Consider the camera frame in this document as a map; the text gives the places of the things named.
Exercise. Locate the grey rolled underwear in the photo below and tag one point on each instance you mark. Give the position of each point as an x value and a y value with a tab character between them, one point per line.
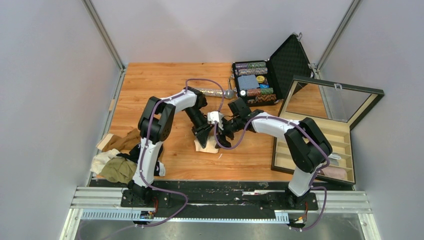
334	157

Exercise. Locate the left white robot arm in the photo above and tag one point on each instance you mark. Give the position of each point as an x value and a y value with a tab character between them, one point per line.
155	126

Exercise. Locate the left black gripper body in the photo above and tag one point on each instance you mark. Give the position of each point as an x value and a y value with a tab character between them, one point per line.
201	124

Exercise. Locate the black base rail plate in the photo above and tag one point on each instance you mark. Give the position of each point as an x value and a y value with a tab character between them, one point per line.
212	199

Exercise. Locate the black poker chip case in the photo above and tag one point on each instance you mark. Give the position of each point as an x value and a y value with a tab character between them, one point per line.
267	82

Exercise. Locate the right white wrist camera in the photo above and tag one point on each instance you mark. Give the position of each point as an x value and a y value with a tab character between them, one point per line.
215	118

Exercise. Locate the black Junhao underwear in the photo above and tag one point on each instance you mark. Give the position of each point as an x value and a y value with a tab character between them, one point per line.
148	159

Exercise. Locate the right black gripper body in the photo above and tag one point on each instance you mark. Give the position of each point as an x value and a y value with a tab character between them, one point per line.
231	126

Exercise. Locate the wooden compartment display box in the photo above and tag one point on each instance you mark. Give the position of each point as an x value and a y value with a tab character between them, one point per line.
337	108

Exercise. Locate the rhinestone silver microphone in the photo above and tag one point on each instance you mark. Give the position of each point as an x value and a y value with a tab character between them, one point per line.
210	92

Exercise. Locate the cream boxer underwear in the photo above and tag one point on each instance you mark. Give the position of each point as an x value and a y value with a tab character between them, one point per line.
210	146

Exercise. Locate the pink rolled underwear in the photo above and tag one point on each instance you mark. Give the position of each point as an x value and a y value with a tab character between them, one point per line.
336	173

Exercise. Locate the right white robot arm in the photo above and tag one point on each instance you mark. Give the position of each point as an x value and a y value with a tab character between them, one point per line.
308	147

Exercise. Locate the white cloth in pile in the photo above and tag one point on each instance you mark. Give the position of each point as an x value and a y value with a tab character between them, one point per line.
100	160

